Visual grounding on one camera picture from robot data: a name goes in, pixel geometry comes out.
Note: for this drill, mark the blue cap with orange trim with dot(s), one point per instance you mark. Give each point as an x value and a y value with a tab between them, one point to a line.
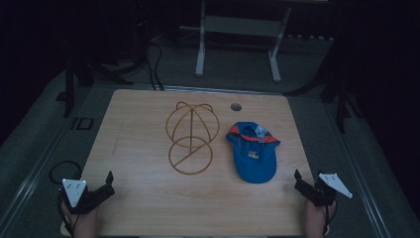
254	158

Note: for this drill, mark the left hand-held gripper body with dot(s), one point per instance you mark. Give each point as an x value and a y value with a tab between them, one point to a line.
74	191

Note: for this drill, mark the person's left hand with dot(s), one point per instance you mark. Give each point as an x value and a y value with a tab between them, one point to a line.
85	223

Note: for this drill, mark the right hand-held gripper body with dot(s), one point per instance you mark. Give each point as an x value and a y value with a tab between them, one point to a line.
325	190

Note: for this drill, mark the person's right hand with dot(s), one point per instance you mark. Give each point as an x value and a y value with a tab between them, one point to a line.
315	219

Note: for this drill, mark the white metal stand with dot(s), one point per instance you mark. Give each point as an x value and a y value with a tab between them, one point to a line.
237	25

